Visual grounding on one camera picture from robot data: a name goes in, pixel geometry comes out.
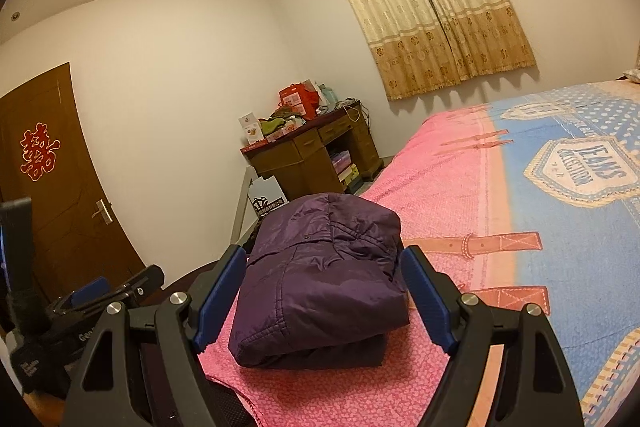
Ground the pale green bag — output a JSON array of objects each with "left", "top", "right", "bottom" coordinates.
[{"left": 317, "top": 83, "right": 341, "bottom": 108}]

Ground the stack of boxes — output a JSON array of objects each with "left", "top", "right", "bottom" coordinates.
[{"left": 330, "top": 149, "right": 361, "bottom": 185}]

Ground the red paper door decoration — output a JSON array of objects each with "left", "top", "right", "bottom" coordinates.
[{"left": 19, "top": 122, "right": 62, "bottom": 182}]

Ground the beige patterned curtain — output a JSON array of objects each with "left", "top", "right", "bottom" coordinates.
[{"left": 320, "top": 0, "right": 538, "bottom": 102}]

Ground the white printed box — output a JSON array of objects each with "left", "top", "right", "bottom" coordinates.
[{"left": 238, "top": 113, "right": 264, "bottom": 146}]

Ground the white metal frame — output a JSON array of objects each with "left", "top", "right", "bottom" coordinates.
[{"left": 231, "top": 168, "right": 253, "bottom": 250}]

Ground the brown wooden desk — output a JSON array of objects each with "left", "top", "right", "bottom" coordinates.
[{"left": 240, "top": 104, "right": 385, "bottom": 202}]

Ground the pink and blue printed bedsheet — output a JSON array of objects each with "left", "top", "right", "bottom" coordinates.
[{"left": 197, "top": 79, "right": 640, "bottom": 427}]

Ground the white paper bag black print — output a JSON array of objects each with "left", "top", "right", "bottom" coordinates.
[{"left": 248, "top": 176, "right": 286, "bottom": 218}]

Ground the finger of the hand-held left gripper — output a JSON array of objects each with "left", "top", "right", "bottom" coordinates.
[
  {"left": 47, "top": 277, "right": 113, "bottom": 315},
  {"left": 107, "top": 263, "right": 166, "bottom": 308}
]

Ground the brown wooden door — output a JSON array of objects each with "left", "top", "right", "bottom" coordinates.
[{"left": 0, "top": 62, "right": 146, "bottom": 303}]

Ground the metal door handle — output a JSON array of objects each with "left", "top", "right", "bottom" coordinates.
[{"left": 91, "top": 199, "right": 115, "bottom": 224}]

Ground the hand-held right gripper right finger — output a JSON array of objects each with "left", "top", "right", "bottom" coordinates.
[{"left": 400, "top": 246, "right": 585, "bottom": 427}]

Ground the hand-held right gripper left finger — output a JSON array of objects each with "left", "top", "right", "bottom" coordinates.
[{"left": 62, "top": 244, "right": 248, "bottom": 427}]

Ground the purple quilted jacket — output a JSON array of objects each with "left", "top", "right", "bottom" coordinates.
[{"left": 228, "top": 193, "right": 412, "bottom": 370}]

